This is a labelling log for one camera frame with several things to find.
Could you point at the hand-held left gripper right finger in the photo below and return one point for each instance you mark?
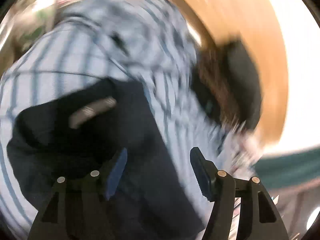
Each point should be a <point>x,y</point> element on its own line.
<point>200,175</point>

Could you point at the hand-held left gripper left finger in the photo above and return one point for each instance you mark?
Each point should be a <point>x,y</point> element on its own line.
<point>116,172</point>

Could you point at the navy button cardigan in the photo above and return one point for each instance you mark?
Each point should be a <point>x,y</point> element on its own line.
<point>100,142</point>

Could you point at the teal curtain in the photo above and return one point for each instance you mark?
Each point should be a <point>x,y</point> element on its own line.
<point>287,167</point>

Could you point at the brown striped sweater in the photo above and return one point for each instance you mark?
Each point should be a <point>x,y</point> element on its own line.
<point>217,80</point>

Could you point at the blue striped blanket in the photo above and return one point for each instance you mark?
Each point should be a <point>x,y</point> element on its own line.
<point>87,42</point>

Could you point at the wooden headboard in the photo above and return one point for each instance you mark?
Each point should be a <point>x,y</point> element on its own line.
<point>262,42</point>

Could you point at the white leaf print bag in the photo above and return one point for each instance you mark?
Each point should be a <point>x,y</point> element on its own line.
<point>32,25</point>

